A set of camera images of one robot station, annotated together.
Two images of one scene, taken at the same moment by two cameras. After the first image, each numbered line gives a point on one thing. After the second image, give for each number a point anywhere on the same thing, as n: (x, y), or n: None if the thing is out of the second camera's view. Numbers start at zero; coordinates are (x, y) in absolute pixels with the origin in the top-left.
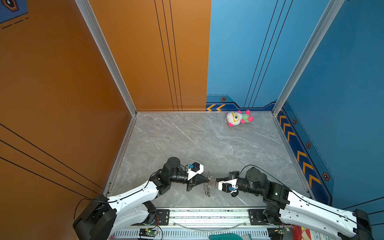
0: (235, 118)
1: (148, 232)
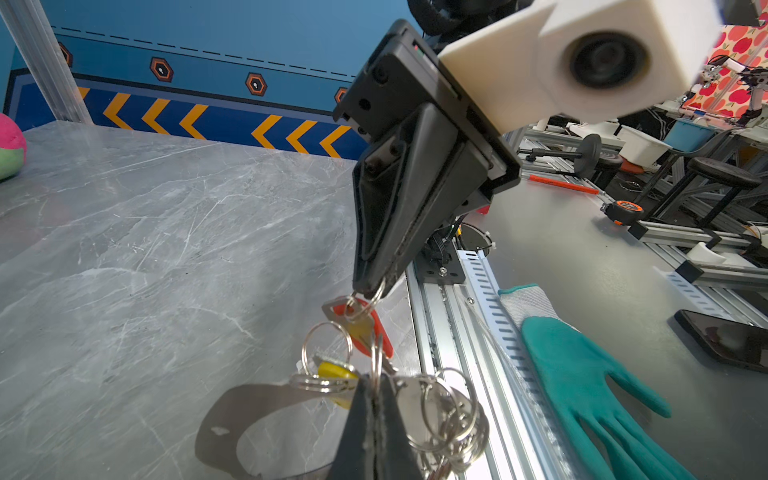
0: (13, 149)
1: None
